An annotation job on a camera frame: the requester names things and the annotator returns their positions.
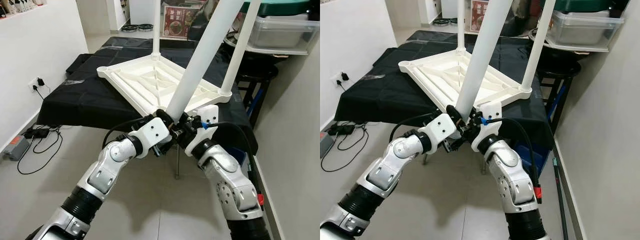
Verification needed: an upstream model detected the green round pot lid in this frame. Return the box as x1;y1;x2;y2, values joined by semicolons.
552;0;618;13
240;0;313;16

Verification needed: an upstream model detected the white plastic table top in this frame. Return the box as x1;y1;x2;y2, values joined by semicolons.
96;52;233;123
398;48;533;121

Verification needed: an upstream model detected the white plastic table leg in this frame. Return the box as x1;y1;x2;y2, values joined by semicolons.
220;0;263;98
151;0;162;58
520;0;557;96
165;0;246;123
457;0;466;53
455;0;513;123

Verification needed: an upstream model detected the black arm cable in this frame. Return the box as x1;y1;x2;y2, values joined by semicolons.
205;121;261;196
389;112;436;143
101;116;151;148
487;117;541;188

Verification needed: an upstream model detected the red food poster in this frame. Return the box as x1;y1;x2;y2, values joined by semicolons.
470;0;488;32
163;6;198;40

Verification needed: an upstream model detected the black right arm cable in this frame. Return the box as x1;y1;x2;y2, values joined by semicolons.
487;117;541;188
205;121;261;196

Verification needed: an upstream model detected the black shiny plastic bag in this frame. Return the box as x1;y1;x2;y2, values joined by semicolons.
500;0;536;38
187;0;221;43

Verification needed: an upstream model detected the clear storage box orange lid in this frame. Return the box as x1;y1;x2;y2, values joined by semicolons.
160;0;206;41

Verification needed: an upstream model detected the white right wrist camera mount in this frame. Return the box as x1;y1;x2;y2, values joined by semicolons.
471;101;503;153
185;105;220;157

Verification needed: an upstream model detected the black floor rod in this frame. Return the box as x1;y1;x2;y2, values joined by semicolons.
552;157;571;240

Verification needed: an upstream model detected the black table cloth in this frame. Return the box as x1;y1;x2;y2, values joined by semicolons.
334;30;556;151
36;36;258;156

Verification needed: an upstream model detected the grey box red label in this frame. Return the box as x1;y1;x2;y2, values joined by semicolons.
320;132;335;157
2;136;31;161

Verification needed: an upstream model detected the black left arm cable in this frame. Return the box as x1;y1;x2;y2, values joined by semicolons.
101;116;151;148
389;112;436;143

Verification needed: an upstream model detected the clear plastic storage container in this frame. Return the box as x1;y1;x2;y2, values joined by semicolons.
547;10;626;53
245;15;321;56

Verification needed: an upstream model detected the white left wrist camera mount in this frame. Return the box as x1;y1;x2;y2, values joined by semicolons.
419;112;457;149
131;117;171;159

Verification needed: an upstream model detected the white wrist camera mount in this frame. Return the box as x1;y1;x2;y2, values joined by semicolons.
419;112;457;149
131;117;171;159
471;101;503;153
185;105;220;157

